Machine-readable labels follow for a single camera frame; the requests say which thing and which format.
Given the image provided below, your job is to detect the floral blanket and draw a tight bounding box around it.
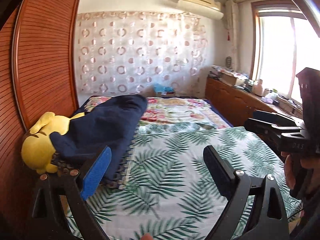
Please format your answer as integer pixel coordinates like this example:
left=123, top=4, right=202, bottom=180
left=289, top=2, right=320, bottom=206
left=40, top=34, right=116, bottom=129
left=81, top=95, right=233, bottom=129

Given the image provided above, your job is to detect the cardboard box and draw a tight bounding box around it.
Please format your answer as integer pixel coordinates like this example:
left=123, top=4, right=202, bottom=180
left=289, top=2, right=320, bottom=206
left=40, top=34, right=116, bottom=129
left=221, top=71, right=247, bottom=85

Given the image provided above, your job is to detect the wall air conditioner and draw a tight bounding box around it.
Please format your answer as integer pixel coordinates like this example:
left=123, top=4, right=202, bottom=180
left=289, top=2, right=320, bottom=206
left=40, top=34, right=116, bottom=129
left=177, top=0, right=224, bottom=19

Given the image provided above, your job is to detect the navy medallion pattern cloth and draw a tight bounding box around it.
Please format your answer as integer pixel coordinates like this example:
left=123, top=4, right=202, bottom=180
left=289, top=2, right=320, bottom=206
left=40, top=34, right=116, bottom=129
left=51, top=96, right=140, bottom=189

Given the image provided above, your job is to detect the blue bag on bed end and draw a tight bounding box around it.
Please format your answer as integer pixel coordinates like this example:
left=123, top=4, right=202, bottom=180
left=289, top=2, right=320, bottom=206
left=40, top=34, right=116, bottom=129
left=153, top=84, right=175, bottom=97

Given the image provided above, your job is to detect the cream window curtain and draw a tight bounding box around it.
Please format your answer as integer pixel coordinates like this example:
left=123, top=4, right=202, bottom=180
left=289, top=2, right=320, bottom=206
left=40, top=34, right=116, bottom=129
left=224, top=0, right=240, bottom=70

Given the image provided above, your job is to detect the wooden headboard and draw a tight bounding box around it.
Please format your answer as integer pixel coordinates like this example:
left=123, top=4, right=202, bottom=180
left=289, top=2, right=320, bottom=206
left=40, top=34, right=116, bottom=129
left=0, top=0, right=84, bottom=230

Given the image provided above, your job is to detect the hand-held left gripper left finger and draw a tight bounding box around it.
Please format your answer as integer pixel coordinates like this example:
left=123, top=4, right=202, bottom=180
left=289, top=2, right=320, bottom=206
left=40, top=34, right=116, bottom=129
left=31, top=145, right=112, bottom=240

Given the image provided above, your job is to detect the wooden framed window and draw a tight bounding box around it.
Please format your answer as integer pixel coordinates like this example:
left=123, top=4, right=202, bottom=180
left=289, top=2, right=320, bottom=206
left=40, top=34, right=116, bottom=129
left=250, top=1, right=320, bottom=105

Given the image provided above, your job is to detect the leaf print bed sheet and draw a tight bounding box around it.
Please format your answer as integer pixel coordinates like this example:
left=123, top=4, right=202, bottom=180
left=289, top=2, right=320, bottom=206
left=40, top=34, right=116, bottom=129
left=66, top=121, right=303, bottom=240

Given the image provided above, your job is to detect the sheer circle-pattern curtain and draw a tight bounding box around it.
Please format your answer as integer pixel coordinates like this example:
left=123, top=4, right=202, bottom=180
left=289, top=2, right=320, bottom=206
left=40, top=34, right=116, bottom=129
left=75, top=11, right=209, bottom=98

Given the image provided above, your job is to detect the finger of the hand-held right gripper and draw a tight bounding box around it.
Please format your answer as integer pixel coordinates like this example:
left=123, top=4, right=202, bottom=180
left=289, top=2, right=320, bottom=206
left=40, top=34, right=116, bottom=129
left=252, top=110, right=304, bottom=128
left=244, top=118, right=304, bottom=153

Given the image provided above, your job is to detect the beige thermos bottle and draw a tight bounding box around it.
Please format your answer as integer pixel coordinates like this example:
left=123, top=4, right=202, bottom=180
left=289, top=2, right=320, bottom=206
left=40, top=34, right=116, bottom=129
left=252, top=79, right=263, bottom=96

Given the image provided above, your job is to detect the wooden side cabinet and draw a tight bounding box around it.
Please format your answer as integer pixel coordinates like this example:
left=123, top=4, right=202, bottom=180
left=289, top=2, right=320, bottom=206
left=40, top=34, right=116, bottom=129
left=205, top=76, right=304, bottom=128

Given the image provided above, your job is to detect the navy printed t-shirt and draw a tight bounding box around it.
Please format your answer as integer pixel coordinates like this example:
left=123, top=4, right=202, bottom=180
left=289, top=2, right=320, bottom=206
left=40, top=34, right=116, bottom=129
left=49, top=94, right=148, bottom=180

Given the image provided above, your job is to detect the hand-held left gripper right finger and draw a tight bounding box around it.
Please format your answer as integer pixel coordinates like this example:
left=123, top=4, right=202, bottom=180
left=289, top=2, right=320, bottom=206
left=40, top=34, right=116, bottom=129
left=203, top=145, right=290, bottom=240

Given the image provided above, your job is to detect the person's right hand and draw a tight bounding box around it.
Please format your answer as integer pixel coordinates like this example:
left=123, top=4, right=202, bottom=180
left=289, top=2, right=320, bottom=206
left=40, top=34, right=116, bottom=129
left=284, top=154, right=310, bottom=190

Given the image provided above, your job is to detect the yellow plush toy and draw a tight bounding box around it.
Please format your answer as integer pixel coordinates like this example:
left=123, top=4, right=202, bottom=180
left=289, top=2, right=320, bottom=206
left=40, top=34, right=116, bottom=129
left=21, top=112, right=85, bottom=174

